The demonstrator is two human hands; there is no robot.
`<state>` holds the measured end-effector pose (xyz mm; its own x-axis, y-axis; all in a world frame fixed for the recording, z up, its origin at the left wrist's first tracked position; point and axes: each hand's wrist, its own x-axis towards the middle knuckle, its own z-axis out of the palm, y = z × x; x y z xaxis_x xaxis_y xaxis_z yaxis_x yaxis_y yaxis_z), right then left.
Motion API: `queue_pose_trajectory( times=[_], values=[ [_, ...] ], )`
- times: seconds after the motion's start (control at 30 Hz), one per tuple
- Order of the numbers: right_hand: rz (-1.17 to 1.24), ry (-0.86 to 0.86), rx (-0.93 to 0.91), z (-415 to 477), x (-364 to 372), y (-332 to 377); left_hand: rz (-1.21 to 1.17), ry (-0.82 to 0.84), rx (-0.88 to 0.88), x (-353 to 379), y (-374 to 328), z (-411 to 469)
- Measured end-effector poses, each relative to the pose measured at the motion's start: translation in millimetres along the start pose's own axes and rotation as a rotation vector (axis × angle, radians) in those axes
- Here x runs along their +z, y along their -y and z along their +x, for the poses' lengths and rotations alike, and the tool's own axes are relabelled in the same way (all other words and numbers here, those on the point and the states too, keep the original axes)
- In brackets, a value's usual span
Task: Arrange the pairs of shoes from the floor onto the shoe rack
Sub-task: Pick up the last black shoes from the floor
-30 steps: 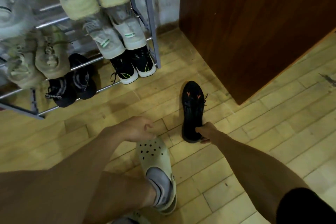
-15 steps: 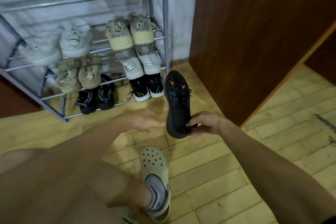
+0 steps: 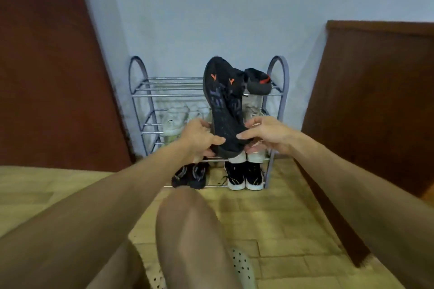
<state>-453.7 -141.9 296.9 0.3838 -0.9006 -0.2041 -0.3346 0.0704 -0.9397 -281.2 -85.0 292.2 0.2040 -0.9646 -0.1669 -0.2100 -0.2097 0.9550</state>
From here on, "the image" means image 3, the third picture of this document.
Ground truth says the person's left hand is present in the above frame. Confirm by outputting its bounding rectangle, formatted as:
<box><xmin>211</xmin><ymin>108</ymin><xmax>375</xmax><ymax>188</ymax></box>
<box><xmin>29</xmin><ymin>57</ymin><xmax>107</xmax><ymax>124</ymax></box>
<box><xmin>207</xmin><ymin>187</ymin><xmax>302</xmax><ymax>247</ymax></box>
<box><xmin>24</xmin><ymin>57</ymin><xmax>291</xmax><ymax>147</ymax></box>
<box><xmin>179</xmin><ymin>118</ymin><xmax>227</xmax><ymax>164</ymax></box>

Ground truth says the person's right hand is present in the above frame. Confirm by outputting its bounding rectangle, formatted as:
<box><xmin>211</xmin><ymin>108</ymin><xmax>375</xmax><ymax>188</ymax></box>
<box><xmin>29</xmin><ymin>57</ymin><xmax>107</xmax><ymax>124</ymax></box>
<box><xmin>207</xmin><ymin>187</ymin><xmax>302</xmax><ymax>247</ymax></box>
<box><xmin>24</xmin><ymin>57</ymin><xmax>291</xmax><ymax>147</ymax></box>
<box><xmin>236</xmin><ymin>116</ymin><xmax>299</xmax><ymax>156</ymax></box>

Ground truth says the white ribbed-sole sneaker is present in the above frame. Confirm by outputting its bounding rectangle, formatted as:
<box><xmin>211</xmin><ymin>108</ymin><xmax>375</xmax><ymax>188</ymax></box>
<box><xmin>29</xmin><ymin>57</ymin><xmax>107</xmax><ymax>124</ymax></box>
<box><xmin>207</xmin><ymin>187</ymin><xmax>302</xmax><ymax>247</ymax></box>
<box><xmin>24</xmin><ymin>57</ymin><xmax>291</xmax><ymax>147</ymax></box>
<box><xmin>188</xmin><ymin>104</ymin><xmax>212</xmax><ymax>121</ymax></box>
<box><xmin>162</xmin><ymin>107</ymin><xmax>189</xmax><ymax>136</ymax></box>

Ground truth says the beige pink sneaker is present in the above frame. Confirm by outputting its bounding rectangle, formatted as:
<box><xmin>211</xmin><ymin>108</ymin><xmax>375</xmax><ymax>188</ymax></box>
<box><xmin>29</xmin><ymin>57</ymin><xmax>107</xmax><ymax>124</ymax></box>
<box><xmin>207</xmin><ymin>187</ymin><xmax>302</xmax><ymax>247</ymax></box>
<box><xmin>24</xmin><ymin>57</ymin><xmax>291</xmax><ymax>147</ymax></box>
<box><xmin>244</xmin><ymin>95</ymin><xmax>266</xmax><ymax>120</ymax></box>

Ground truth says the black grey patterned sneaker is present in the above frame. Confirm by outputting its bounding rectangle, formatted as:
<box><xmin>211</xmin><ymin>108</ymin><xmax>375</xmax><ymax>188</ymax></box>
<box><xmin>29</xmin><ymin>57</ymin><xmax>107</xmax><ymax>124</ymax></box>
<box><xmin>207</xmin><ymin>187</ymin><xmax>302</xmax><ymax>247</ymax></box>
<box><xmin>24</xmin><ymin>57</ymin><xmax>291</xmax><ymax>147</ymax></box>
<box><xmin>171</xmin><ymin>165</ymin><xmax>192</xmax><ymax>188</ymax></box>
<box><xmin>189</xmin><ymin>163</ymin><xmax>208</xmax><ymax>190</ymax></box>

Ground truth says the black orange-accent sneaker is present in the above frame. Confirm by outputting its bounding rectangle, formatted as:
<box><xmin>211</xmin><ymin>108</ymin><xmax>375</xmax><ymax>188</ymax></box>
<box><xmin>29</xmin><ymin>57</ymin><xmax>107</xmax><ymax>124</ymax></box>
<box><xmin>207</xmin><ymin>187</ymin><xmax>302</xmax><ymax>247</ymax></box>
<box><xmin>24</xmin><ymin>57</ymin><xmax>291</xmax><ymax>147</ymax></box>
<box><xmin>203</xmin><ymin>56</ymin><xmax>250</xmax><ymax>159</ymax></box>

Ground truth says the black green sneaker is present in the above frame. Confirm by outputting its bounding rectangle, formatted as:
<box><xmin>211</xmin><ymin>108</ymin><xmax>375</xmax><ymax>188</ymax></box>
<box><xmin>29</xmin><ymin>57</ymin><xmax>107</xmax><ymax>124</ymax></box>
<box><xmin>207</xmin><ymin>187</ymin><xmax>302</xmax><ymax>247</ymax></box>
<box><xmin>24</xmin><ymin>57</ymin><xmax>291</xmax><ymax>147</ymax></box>
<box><xmin>245</xmin><ymin>162</ymin><xmax>265</xmax><ymax>191</ymax></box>
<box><xmin>225</xmin><ymin>162</ymin><xmax>246</xmax><ymax>191</ymax></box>

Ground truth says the black red-strap sneaker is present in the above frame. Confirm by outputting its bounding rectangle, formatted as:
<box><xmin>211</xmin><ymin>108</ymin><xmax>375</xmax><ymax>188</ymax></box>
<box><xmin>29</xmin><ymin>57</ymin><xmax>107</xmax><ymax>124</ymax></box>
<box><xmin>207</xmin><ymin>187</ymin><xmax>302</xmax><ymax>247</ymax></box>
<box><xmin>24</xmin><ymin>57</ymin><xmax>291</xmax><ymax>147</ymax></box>
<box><xmin>244</xmin><ymin>68</ymin><xmax>273</xmax><ymax>96</ymax></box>

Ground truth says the grey metal shoe rack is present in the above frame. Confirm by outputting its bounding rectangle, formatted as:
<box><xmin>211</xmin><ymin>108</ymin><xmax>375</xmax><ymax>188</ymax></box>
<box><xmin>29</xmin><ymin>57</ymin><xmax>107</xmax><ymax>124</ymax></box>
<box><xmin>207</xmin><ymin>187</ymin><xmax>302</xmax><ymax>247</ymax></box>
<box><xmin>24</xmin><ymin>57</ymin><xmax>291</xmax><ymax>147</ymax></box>
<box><xmin>128</xmin><ymin>56</ymin><xmax>290</xmax><ymax>190</ymax></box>

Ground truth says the person's left forearm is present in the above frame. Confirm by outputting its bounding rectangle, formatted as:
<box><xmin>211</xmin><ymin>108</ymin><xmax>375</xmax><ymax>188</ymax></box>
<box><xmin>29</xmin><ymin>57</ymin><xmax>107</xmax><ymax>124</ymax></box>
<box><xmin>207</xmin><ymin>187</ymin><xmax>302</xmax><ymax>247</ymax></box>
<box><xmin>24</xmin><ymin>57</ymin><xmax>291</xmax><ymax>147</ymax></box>
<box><xmin>0</xmin><ymin>143</ymin><xmax>190</xmax><ymax>289</ymax></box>

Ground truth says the person's right forearm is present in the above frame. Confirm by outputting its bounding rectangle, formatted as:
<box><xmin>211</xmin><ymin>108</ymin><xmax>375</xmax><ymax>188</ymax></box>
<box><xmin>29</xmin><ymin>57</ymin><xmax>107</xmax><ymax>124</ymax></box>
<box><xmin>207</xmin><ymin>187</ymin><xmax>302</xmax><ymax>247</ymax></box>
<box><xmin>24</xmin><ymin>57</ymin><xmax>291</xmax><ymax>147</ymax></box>
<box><xmin>291</xmin><ymin>131</ymin><xmax>434</xmax><ymax>289</ymax></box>

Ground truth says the person's right leg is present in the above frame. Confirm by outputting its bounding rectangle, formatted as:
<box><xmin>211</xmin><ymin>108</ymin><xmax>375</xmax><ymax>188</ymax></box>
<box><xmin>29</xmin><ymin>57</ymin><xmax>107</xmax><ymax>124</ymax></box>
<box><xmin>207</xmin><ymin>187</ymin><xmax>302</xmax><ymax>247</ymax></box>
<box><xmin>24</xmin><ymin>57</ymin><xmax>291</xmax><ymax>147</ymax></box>
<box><xmin>155</xmin><ymin>186</ymin><xmax>243</xmax><ymax>289</ymax></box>

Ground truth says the person's leg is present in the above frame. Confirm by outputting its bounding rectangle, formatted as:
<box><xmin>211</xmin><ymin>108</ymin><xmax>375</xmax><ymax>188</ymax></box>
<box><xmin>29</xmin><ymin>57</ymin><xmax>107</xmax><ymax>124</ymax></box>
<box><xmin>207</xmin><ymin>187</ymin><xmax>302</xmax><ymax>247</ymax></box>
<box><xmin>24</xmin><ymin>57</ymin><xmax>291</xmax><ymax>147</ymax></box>
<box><xmin>86</xmin><ymin>239</ymin><xmax>146</xmax><ymax>289</ymax></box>
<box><xmin>155</xmin><ymin>186</ymin><xmax>243</xmax><ymax>289</ymax></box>

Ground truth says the person's left leg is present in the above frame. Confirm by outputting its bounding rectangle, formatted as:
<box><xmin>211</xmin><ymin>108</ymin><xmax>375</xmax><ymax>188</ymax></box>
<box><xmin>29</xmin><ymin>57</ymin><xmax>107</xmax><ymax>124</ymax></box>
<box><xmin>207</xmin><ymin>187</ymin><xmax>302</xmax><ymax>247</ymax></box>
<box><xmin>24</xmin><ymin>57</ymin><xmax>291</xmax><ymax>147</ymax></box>
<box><xmin>86</xmin><ymin>239</ymin><xmax>146</xmax><ymax>289</ymax></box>

